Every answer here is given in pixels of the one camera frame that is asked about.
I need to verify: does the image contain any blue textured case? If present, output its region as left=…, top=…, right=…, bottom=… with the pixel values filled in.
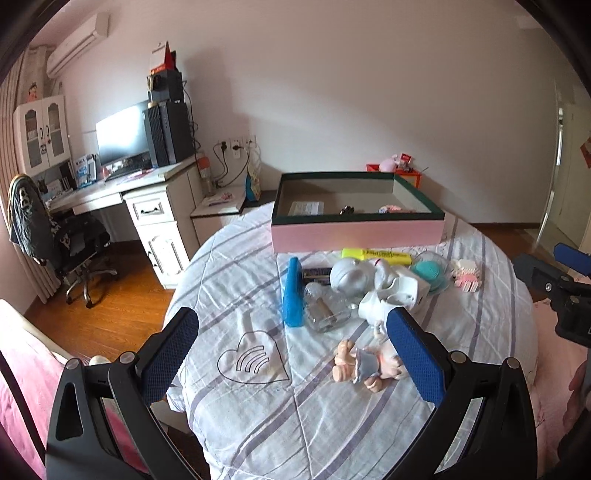
left=283, top=257, right=306, bottom=328

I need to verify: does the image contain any dark blue small box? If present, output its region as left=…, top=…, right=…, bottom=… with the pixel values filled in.
left=302, top=265, right=334, bottom=283

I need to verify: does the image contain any striped white quilt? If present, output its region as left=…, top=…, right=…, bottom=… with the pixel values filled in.
left=161, top=203, right=541, bottom=480

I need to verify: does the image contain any bottle with orange cap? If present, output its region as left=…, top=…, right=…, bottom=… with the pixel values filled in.
left=198, top=156, right=215, bottom=195

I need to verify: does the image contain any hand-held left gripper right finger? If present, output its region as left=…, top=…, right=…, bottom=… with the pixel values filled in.
left=383, top=306, right=539, bottom=480

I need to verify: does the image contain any black speaker box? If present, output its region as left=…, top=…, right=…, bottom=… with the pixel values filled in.
left=148, top=69, right=184, bottom=104

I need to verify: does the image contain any white desk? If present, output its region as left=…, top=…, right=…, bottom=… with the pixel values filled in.
left=46, top=154, right=204, bottom=289

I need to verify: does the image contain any red crate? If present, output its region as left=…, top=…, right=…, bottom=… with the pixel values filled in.
left=366, top=162, right=423, bottom=188

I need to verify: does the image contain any clear glass perfume bottle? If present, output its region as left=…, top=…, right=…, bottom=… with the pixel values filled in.
left=302, top=281, right=352, bottom=333

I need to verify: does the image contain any black printed garment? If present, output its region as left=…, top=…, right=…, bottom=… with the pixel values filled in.
left=9, top=175, right=112, bottom=268

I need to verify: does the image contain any white air conditioner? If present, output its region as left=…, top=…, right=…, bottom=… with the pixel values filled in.
left=45, top=13, right=110, bottom=78

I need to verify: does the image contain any black office chair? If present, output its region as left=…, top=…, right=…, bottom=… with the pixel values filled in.
left=9, top=174, right=118, bottom=308

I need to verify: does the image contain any yellow highlighter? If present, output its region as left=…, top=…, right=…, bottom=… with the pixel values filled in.
left=341, top=248, right=413, bottom=267

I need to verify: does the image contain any baby doll figure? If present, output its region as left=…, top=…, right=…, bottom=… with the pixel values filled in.
left=333, top=339, right=410, bottom=392

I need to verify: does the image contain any black computer tower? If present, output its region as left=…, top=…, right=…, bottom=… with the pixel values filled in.
left=143, top=100, right=195, bottom=168

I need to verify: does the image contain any pink storage box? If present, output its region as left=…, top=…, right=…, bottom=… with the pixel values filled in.
left=270, top=172, right=446, bottom=254

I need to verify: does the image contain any white plastic device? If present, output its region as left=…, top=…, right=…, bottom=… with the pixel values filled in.
left=394, top=272, right=433, bottom=311

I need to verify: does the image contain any white glass door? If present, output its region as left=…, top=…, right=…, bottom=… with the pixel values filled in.
left=538, top=78, right=591, bottom=250

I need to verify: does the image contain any silver astronaut figure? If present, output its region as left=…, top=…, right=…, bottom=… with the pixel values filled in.
left=329, top=257, right=400, bottom=298

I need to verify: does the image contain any magenta blanket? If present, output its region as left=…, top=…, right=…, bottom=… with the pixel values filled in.
left=0, top=300, right=153, bottom=480

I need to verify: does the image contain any black power cable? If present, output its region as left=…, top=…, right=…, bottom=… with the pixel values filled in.
left=212, top=143, right=232, bottom=188
left=226, top=145, right=252, bottom=185

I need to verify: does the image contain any teal silicone face brush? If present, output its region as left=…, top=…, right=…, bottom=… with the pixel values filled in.
left=410, top=251, right=451, bottom=294

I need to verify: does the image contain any white low cabinet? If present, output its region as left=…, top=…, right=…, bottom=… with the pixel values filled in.
left=190, top=185, right=278, bottom=250

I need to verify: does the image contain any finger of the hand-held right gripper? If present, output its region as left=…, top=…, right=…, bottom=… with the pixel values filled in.
left=553, top=242, right=591, bottom=278
left=512, top=253, right=576, bottom=302

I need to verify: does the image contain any paper card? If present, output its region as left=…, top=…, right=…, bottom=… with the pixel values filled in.
left=288, top=200, right=323, bottom=217

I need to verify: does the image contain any blue white box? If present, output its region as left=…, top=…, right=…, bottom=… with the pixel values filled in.
left=74, top=154, right=100, bottom=188

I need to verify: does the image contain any red white desk calendar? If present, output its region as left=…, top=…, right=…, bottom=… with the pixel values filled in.
left=148, top=41, right=178, bottom=75

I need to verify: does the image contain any white figurine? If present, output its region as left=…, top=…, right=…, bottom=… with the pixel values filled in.
left=358, top=291, right=393, bottom=341

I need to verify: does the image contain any person's right hand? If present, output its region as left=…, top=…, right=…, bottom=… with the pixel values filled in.
left=568, top=354, right=591, bottom=431

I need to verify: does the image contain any black keyboard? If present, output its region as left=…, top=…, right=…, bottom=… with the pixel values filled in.
left=107, top=156, right=153, bottom=172

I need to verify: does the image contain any computer monitor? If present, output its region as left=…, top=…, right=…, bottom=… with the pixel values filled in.
left=95, top=102, right=152, bottom=168

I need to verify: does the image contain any pink white toy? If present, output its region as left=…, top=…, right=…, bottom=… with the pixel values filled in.
left=450, top=259, right=484, bottom=293

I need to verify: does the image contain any blue snack bag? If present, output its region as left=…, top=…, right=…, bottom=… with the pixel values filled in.
left=244, top=152, right=263, bottom=201

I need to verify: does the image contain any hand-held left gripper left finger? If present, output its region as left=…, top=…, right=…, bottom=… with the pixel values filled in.
left=45, top=306, right=204, bottom=480

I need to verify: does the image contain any white glass-door cabinet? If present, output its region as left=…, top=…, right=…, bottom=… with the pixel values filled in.
left=13, top=95, right=72, bottom=176

